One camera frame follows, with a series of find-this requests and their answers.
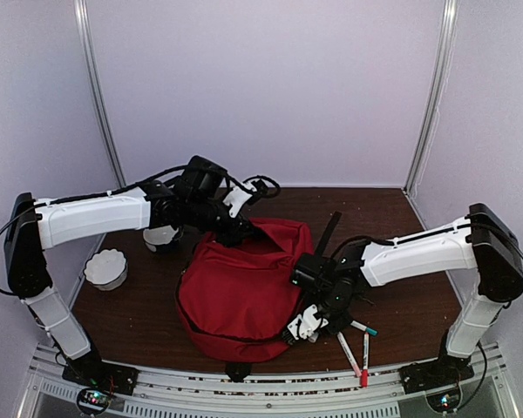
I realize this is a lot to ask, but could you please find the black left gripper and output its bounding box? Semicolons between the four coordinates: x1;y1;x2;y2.
186;194;259;248

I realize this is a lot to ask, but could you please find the teal capped white marker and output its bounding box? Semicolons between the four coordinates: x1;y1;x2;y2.
350;320;378;336

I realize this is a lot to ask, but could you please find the pink capped white marker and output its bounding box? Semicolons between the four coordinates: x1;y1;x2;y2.
336;332;362;378

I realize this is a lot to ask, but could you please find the red capped white marker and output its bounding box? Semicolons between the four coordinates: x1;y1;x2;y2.
360;332;370;388

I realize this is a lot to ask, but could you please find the red backpack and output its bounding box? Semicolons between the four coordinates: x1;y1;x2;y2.
175;212;341;382

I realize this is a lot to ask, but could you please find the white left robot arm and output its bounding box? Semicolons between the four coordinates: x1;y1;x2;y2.
0;155;281;387

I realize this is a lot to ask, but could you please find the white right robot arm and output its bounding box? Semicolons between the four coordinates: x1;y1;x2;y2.
282;203;523;385

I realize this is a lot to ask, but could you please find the round white bowl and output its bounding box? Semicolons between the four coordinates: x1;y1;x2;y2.
142;226;184;253

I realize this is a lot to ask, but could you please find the scalloped white bowl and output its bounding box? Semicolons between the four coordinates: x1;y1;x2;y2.
84;249;128;292

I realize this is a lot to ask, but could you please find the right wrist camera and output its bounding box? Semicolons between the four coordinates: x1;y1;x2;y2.
282;305;329;346

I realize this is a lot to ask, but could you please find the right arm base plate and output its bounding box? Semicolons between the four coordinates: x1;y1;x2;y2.
398;358;474;394

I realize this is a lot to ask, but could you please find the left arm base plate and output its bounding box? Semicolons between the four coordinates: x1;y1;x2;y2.
62;357;139;395

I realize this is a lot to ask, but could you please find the front aluminium rail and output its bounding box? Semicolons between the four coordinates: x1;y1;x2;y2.
13;344;523;417

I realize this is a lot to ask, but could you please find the left aluminium frame post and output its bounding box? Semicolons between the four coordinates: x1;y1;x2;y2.
73;0;126;187

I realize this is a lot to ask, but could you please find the aluminium frame post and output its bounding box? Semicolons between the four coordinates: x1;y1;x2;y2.
404;0;459;198
73;0;126;187

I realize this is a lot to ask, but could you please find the right aluminium frame post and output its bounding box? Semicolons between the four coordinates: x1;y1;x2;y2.
404;0;459;198

